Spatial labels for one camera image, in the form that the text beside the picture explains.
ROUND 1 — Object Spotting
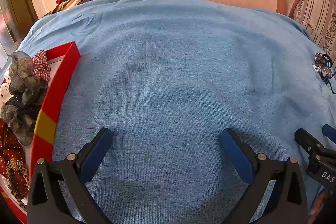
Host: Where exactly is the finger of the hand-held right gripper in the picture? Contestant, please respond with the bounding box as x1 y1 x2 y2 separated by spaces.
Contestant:
322 124 336 144
294 128 336 161

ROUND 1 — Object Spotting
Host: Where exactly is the dark red dotted scrunchie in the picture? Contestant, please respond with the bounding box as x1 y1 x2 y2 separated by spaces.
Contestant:
0 119 30 199

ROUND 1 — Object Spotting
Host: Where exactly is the striped chair cushion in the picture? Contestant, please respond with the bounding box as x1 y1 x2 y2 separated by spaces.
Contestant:
289 0 336 56

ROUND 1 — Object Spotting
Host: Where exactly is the white dotted scrunchie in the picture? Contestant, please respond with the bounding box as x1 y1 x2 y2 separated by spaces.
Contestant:
0 80 12 106

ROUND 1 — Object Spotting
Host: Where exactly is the grey sheer scrunchie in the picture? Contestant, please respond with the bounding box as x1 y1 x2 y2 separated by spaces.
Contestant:
0 51 49 146

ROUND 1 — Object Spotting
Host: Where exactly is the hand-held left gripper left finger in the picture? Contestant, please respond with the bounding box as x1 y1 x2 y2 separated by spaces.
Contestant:
27 127 113 224

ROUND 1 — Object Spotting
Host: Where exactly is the red checked scrunchie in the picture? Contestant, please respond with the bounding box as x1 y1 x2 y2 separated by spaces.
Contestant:
32 50 51 82

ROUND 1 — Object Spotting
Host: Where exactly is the light blue blanket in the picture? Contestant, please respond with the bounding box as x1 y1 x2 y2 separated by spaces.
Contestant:
10 0 336 224

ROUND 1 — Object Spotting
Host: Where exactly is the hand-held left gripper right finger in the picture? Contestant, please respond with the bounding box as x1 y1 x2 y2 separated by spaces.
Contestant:
220 127 308 224

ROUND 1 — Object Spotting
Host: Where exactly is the red box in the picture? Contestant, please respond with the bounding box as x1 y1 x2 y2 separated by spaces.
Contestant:
0 41 80 224

